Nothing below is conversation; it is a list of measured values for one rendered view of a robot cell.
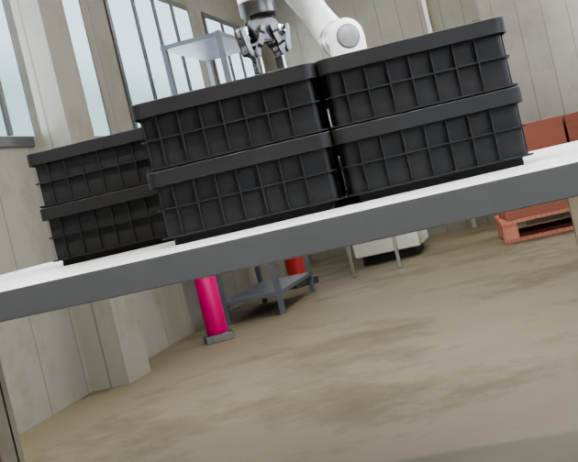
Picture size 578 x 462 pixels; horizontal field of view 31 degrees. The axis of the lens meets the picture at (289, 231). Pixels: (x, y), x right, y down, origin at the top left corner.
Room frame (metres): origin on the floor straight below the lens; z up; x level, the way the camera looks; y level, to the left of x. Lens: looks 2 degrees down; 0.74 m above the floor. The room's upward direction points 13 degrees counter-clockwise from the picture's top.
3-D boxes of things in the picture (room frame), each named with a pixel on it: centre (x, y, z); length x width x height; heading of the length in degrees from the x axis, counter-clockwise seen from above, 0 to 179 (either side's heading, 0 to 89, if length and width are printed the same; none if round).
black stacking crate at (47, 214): (2.27, 0.31, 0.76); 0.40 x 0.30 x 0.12; 176
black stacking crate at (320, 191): (1.85, 0.04, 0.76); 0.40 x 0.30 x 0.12; 176
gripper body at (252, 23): (2.22, -0.04, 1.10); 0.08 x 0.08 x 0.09
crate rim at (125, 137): (2.27, 0.31, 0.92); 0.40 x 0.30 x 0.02; 176
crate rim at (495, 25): (1.83, -0.26, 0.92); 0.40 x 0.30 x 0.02; 176
